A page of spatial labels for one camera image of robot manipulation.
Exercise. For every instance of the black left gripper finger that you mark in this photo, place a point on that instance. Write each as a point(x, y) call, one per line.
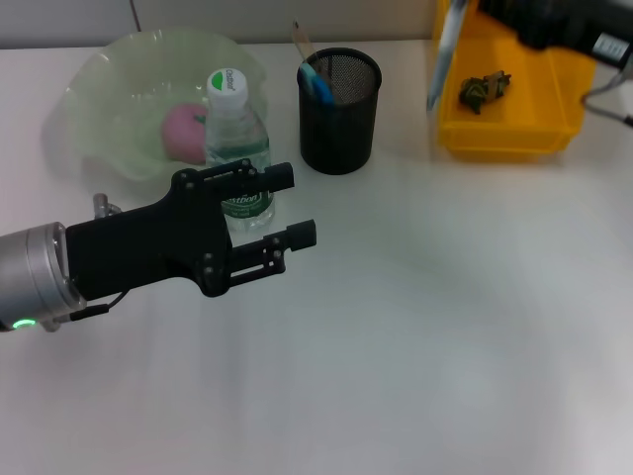
point(301, 235)

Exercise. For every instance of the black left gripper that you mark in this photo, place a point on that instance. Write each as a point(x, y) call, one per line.
point(143, 247)

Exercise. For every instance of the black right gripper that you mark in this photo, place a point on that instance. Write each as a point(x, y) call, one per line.
point(554, 22)

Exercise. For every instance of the clear green-label water bottle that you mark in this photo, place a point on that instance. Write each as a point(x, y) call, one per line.
point(237, 123)

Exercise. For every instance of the blue scissors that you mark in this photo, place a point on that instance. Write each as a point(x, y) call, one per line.
point(319, 89)

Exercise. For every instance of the green plastic wrapper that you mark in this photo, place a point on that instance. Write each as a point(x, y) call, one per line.
point(482, 91)

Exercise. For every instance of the pink peach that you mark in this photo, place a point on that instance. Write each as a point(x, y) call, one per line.
point(180, 131)

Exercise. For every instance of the white grey pen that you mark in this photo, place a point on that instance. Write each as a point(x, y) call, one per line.
point(445, 54)

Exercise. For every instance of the transparent plastic ruler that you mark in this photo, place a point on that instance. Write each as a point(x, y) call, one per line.
point(301, 42)

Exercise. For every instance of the black mesh pen cup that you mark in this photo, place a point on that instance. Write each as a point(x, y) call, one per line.
point(346, 143)

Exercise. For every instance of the pale green glass fruit plate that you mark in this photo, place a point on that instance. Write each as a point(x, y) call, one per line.
point(123, 64)

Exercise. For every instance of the yellow plastic bin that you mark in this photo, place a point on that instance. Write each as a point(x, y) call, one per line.
point(519, 119)

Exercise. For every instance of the left gripper silver connector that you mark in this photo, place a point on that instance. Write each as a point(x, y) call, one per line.
point(103, 205)

